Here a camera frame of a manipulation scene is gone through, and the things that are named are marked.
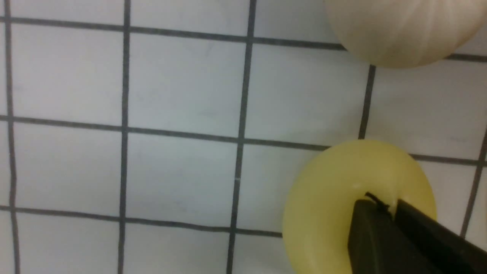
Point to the white bun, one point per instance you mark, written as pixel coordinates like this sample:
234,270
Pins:
404,33

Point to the yellow bun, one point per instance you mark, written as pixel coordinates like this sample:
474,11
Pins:
318,210

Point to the white grid tablecloth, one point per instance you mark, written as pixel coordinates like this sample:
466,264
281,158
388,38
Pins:
162,136

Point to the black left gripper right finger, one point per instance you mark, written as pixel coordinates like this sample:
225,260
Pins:
450,253

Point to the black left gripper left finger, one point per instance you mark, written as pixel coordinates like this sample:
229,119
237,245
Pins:
377,246

